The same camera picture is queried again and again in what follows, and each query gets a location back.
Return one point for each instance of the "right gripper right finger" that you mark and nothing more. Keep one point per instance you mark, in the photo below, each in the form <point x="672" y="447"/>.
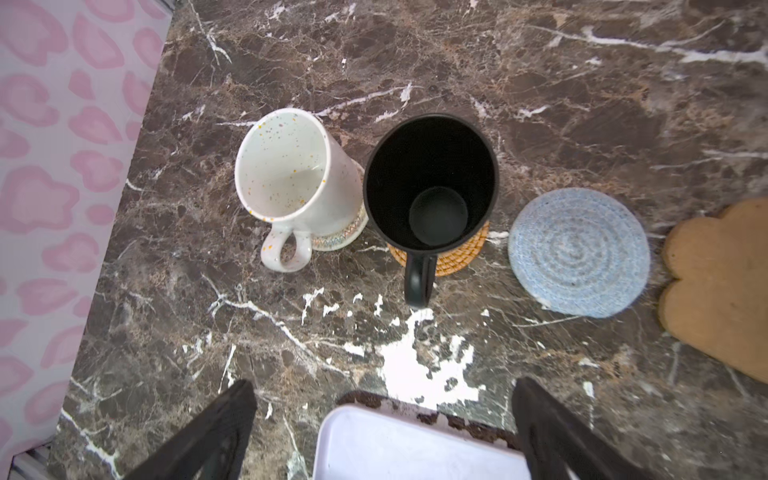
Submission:
<point x="557" y="444"/>

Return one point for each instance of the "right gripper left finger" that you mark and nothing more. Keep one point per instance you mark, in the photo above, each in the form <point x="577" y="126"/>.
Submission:
<point x="212" y="445"/>

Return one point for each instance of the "blue grey woven coaster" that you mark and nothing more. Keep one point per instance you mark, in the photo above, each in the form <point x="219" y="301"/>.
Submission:
<point x="580" y="252"/>

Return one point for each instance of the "cork flower shaped coaster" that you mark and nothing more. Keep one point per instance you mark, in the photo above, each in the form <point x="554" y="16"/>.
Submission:
<point x="717" y="302"/>

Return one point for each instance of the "orange rattan round coaster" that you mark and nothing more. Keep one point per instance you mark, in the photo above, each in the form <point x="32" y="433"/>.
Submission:
<point x="457" y="259"/>

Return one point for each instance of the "white woven round coaster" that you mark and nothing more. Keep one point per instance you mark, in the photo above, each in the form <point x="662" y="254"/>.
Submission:
<point x="343" y="237"/>

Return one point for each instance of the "white speckled mug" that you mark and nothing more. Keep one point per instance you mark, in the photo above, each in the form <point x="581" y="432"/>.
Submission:
<point x="291" y="173"/>

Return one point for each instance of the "black mug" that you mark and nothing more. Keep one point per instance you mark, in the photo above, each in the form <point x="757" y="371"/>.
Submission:
<point x="430" y="185"/>

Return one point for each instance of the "lavender rectangular tray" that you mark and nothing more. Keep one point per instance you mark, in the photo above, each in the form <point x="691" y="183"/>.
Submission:
<point x="356" y="442"/>

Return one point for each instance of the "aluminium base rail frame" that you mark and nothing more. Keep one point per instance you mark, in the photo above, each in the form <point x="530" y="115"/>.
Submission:
<point x="32" y="464"/>

